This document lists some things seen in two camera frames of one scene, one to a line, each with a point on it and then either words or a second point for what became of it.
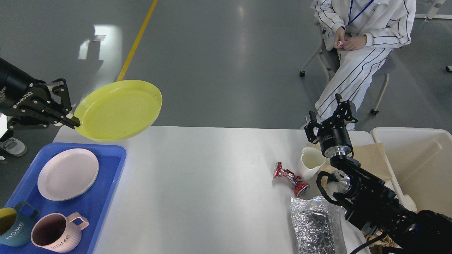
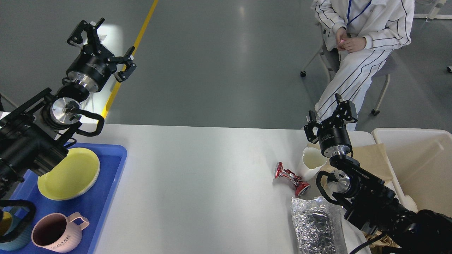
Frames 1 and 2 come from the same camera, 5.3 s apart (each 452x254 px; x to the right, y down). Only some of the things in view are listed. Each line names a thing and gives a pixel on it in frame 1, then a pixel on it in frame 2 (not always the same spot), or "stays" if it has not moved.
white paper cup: [311, 160] stays
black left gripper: [18, 89] → [92, 67]
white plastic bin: [420, 161] stays
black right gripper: [334, 141] stays
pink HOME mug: [54, 232] stays
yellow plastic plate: [114, 111] → [71, 177]
